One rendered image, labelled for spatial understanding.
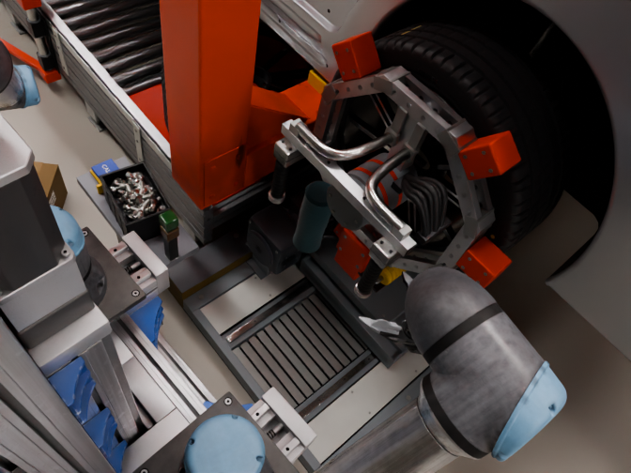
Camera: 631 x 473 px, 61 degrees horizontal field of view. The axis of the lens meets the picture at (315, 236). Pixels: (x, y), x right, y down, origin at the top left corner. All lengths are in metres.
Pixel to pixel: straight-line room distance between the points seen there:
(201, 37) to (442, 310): 0.79
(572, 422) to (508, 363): 1.70
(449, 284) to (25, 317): 0.48
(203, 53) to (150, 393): 0.73
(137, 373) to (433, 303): 0.74
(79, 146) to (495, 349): 2.17
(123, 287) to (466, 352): 0.78
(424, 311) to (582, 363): 1.84
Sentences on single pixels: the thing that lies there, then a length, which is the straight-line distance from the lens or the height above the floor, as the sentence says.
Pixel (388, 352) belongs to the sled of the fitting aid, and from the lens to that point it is 1.96.
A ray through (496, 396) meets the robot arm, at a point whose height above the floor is 1.33.
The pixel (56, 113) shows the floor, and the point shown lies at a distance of 2.73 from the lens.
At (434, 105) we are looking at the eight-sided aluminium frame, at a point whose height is 1.11.
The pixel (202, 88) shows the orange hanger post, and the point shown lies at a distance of 1.31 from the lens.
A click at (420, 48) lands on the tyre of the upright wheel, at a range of 1.30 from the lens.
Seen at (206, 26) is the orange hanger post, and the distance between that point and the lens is 1.21.
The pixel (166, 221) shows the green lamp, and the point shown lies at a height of 0.66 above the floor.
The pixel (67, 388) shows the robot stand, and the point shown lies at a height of 1.22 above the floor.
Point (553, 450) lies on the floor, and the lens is 2.28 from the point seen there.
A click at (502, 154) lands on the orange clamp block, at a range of 1.17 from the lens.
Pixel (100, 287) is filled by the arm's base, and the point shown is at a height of 0.83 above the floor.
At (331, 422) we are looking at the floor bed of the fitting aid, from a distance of 1.91.
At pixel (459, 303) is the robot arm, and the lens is 0.67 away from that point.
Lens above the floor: 1.89
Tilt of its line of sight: 56 degrees down
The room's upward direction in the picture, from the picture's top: 18 degrees clockwise
